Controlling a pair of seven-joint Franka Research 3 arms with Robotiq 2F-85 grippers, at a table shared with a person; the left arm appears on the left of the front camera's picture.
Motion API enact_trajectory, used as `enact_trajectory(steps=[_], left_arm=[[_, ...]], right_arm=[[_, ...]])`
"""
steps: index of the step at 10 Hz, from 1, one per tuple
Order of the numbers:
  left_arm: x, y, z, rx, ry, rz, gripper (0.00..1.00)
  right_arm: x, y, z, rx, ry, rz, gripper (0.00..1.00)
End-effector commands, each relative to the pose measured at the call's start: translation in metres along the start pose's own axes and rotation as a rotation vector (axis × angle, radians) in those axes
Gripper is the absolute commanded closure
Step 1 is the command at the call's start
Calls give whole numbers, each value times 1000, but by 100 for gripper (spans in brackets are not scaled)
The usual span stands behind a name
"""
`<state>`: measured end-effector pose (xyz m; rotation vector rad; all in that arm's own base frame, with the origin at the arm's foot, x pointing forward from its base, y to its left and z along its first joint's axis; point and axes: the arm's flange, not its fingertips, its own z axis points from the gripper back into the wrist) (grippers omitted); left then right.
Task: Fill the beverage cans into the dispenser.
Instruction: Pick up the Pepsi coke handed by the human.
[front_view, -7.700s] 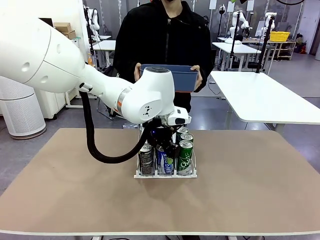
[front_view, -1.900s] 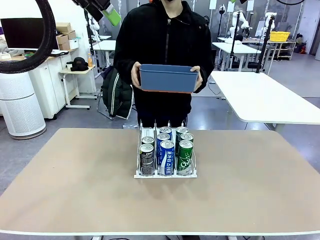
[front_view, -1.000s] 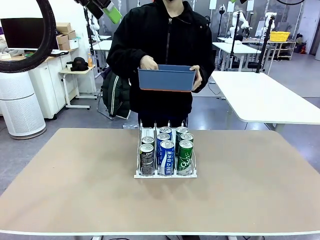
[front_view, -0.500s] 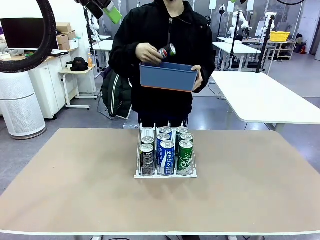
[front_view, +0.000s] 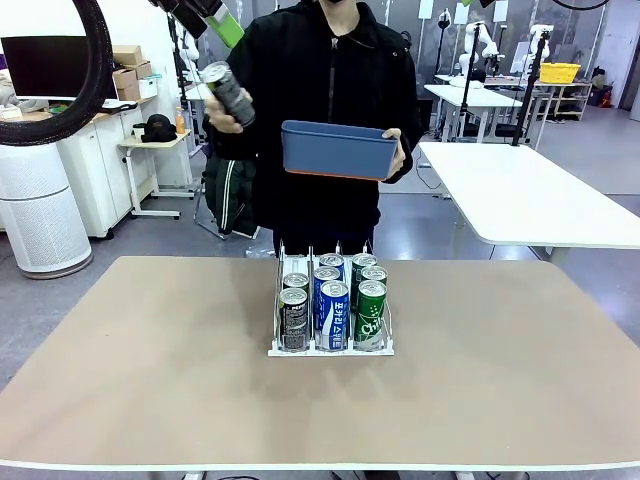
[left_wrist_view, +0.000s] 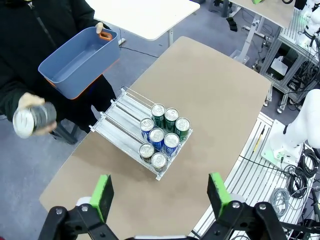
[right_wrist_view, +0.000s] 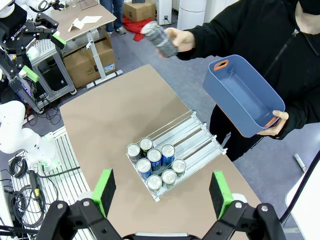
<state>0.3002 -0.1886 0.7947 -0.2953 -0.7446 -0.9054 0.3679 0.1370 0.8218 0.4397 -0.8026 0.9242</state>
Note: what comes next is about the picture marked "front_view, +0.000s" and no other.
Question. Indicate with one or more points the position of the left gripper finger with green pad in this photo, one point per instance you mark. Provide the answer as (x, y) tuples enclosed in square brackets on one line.
[(227, 30), (192, 25)]

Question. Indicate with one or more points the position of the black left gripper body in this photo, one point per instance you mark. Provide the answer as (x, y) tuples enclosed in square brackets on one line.
[(195, 5)]

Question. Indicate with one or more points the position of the black Pepsi can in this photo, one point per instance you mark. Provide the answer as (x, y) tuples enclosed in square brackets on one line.
[(232, 95), (296, 280), (293, 320)]

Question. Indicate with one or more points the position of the blue plastic bin orange base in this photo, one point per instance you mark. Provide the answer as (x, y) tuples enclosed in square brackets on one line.
[(340, 155)]

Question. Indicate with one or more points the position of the blue Pocari Sweat can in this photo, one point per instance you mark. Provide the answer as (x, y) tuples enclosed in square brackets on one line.
[(335, 320), (325, 274), (332, 260)]

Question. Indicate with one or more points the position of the green Chilsung soda can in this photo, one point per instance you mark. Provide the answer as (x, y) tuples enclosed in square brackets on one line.
[(375, 274), (364, 260), (371, 320)]

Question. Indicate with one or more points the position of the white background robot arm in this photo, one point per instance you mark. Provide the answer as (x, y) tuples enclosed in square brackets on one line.
[(536, 28), (190, 55), (487, 47)]

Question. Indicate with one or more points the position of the person's left forearm black sleeve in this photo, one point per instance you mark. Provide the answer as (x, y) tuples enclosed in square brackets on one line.
[(411, 150)]

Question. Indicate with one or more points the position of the person's right forearm black sleeve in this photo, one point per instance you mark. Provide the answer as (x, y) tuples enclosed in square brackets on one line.
[(250, 142)]

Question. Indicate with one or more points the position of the white clear can dispenser rack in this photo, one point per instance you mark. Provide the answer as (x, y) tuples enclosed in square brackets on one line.
[(330, 352)]

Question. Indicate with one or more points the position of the person's right hand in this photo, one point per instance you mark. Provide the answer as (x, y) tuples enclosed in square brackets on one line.
[(222, 122)]

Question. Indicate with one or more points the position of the person's left hand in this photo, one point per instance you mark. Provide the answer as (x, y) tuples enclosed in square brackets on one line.
[(400, 157)]

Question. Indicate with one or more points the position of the brown cardboard box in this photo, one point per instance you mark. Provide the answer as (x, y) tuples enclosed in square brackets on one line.
[(131, 74), (127, 54), (128, 91)]

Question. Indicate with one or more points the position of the small white box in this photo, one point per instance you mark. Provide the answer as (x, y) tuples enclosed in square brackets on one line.
[(148, 87)]

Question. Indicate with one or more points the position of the black tripod stand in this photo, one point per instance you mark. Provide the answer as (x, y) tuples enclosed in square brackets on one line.
[(470, 90), (529, 90)]

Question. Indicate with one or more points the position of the white background table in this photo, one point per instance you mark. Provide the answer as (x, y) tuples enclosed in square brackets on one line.
[(475, 97)]

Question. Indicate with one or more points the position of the yellow plastic crate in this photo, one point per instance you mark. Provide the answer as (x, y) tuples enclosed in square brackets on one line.
[(560, 72)]

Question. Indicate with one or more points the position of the black keyboard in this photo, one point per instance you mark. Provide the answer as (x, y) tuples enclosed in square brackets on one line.
[(122, 105)]

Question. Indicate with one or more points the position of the black bag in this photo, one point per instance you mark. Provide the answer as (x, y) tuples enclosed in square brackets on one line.
[(159, 129)]

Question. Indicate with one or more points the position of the person in black jacket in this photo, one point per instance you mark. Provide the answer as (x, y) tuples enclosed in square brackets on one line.
[(325, 85)]

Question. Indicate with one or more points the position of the low wooden shelf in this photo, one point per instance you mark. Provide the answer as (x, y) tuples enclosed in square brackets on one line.
[(570, 85)]

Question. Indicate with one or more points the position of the white paper cup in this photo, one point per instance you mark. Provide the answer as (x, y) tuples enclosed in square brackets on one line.
[(138, 131)]

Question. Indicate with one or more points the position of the small wooden rolling side table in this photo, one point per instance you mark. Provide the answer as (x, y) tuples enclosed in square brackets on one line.
[(150, 143)]

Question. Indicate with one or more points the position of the red fire extinguisher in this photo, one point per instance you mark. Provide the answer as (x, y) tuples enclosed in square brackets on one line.
[(606, 95)]

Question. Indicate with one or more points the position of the blue bowl green contents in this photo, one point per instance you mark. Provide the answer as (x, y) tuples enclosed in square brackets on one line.
[(60, 107)]

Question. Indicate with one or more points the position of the black computer monitor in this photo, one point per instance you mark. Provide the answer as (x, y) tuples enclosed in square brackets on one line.
[(40, 65)]

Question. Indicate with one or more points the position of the white cabinet desk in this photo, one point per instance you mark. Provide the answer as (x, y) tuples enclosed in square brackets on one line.
[(100, 165)]

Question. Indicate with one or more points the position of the dark green striped jacket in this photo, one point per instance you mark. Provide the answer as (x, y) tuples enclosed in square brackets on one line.
[(240, 200)]

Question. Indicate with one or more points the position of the large white table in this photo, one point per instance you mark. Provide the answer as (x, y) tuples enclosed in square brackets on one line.
[(540, 200)]

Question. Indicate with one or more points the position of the clear plastic bag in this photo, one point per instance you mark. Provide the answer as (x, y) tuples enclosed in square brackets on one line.
[(260, 251)]

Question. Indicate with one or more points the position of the white cylindrical air purifier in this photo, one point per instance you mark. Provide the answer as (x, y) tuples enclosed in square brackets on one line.
[(40, 210)]

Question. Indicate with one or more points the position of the white paper wall sheet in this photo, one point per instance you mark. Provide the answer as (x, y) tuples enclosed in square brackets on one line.
[(425, 9), (461, 14), (500, 11)]

